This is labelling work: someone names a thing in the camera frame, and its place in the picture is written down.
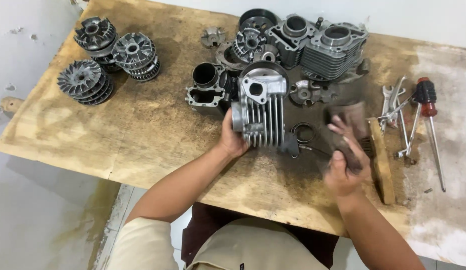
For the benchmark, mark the person's right hand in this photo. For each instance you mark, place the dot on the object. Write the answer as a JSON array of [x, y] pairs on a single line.
[[347, 176]]

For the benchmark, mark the person's left hand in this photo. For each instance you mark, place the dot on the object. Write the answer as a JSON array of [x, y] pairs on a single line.
[[230, 139]]

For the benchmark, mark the person's right fingers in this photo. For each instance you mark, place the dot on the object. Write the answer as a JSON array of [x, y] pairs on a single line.
[[341, 129]]

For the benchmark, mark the brown abrasive cloth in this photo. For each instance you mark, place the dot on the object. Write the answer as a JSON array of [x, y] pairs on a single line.
[[351, 112]]

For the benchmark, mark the silver finned cylinder head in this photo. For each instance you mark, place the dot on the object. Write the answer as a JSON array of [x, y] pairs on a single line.
[[265, 112]]

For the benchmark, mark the dark slider plate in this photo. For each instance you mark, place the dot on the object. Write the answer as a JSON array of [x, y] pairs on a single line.
[[329, 92]]

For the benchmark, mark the silver open-end wrenches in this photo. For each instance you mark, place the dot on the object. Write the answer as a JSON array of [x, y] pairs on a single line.
[[391, 99]]

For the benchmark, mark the flat dark metal plate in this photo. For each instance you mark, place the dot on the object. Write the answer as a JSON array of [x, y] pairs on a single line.
[[358, 69]]

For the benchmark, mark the large finned cylinder block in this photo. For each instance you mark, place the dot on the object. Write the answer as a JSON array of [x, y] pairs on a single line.
[[332, 52]]

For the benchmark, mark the smooth grey pulley half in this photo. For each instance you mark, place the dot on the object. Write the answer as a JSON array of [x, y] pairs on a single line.
[[267, 55]]

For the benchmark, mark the grey square cylinder block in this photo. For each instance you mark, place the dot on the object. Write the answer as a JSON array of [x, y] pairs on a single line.
[[291, 37]]

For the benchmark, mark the small dark bolt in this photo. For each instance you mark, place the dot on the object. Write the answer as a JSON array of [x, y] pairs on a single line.
[[319, 22]]

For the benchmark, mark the single finned pulley disc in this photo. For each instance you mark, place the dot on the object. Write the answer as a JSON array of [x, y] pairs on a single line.
[[248, 43]]

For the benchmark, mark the round grey clutch housing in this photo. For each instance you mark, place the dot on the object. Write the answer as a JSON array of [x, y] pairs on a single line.
[[224, 58]]

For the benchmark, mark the black clutch bell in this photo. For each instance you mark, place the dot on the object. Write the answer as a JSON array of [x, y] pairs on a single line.
[[257, 18]]

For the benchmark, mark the dark cylinder block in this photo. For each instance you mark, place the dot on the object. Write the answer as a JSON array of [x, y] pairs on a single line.
[[206, 88]]

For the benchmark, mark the person's beige shirt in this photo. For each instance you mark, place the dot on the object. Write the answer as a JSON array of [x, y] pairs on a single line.
[[248, 247]]

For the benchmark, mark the small grey ramp plate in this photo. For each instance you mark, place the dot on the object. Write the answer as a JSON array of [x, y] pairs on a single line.
[[212, 36]]

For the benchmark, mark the dark maroon trousers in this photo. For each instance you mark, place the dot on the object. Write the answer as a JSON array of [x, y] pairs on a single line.
[[203, 225]]

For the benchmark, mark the stack of finned variator pulleys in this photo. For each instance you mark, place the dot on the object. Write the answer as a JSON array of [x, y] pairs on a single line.
[[82, 78], [95, 35], [134, 52]]

